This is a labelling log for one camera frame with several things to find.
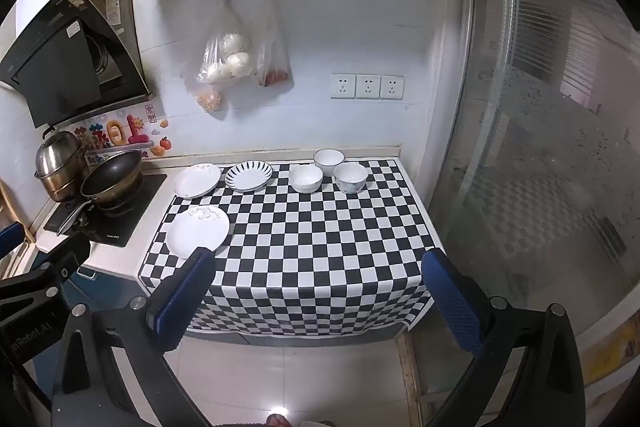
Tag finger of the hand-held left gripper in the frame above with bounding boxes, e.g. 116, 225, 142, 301
0, 232, 92, 308
0, 221, 27, 261

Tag black induction cooktop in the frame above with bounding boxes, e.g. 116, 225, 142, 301
43, 173, 168, 249

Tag plastic bag with orange contents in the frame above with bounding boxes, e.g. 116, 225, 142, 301
196, 84, 224, 112

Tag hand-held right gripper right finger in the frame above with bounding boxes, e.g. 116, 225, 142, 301
421, 248, 586, 427

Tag plastic bag with red contents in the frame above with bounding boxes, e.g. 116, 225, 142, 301
256, 0, 293, 88

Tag striped rim plate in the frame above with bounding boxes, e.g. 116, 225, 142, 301
224, 161, 274, 193

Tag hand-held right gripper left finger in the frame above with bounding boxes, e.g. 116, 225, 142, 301
52, 247, 217, 427

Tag plastic bag of white buns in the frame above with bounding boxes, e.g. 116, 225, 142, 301
196, 0, 259, 85

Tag colourful wall stickers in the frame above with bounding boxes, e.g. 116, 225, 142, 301
72, 106, 173, 164

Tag black frying pan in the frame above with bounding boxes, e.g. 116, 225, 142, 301
56, 150, 145, 237

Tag dark-rimmed white bowl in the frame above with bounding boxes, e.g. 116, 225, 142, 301
313, 149, 346, 178

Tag plain white plate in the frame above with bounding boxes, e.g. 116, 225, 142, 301
172, 163, 222, 198

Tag plain white bowl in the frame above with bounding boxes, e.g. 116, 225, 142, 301
288, 164, 324, 194

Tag black range hood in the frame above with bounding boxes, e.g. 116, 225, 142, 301
0, 0, 153, 130

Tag stainless steel steamer pot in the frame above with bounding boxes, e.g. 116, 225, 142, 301
34, 130, 90, 202

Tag floral print white bowl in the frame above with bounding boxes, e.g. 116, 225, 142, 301
333, 162, 369, 194

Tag wooden cutting board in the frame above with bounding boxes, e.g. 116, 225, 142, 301
0, 179, 37, 244

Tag black and white checkered cloth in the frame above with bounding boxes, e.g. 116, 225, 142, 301
136, 158, 436, 338

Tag white wall socket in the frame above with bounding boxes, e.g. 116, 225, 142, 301
356, 74, 381, 100
380, 75, 405, 100
330, 74, 356, 100

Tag white plate with embossed flowers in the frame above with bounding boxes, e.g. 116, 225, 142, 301
166, 206, 231, 258

